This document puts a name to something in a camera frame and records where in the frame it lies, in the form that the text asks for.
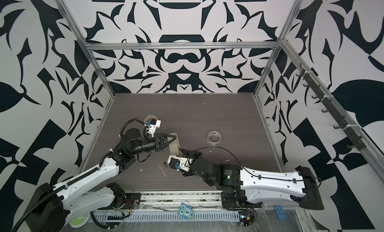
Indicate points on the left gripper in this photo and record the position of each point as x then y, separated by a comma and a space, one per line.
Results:
161, 145

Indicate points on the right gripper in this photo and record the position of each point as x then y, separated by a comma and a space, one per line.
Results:
193, 153

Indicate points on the white remote control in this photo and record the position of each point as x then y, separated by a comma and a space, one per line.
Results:
175, 147

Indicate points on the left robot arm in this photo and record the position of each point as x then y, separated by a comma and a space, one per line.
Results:
53, 207

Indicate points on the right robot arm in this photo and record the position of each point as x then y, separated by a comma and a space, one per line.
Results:
243, 188

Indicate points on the white masking tape roll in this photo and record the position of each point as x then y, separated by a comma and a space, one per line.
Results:
149, 118

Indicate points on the clear tape roll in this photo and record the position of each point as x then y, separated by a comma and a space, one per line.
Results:
214, 138

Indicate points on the small electronics board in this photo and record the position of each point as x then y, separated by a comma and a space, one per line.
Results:
247, 218

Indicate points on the blue tape piece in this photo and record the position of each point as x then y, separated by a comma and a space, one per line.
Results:
280, 213

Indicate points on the green push button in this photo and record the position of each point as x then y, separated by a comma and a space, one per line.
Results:
80, 221

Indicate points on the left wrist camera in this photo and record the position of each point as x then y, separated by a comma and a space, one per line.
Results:
151, 126

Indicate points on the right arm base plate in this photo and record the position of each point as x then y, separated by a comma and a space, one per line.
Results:
231, 202

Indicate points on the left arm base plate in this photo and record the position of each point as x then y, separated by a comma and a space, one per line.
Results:
126, 202

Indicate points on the white slotted cable duct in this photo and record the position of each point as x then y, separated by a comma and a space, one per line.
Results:
161, 216

